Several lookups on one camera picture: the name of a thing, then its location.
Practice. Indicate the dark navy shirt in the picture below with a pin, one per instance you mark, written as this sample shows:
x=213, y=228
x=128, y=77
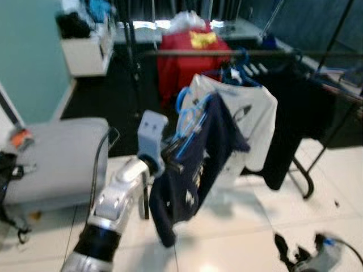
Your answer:
x=193, y=181

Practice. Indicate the blue plastic hanger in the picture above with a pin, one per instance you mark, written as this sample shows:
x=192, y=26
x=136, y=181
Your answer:
x=235, y=73
x=178, y=101

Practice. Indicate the black metal clothes rack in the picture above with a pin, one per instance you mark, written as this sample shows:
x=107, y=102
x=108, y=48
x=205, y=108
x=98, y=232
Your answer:
x=309, y=186

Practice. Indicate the red shirt yellow print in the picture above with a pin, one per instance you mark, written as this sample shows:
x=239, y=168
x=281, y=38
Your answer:
x=178, y=68

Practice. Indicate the white printed T-shirt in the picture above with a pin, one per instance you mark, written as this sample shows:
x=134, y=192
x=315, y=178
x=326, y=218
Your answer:
x=255, y=113

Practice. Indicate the grey upholstered ottoman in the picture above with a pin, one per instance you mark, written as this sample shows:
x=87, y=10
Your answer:
x=57, y=158

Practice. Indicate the black hanging garment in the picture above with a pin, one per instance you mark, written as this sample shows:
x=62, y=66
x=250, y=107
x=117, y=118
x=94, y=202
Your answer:
x=295, y=119

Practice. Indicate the white shelf unit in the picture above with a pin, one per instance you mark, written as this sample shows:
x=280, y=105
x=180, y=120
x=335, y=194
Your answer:
x=85, y=56

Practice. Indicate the small orange object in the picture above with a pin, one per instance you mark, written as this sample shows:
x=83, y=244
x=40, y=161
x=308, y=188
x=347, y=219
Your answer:
x=21, y=139

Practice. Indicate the dark teal curtain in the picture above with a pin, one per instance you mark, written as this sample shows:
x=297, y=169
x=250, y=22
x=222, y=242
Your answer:
x=306, y=25

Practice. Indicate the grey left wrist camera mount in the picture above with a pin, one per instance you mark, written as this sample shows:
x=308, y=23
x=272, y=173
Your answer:
x=152, y=133

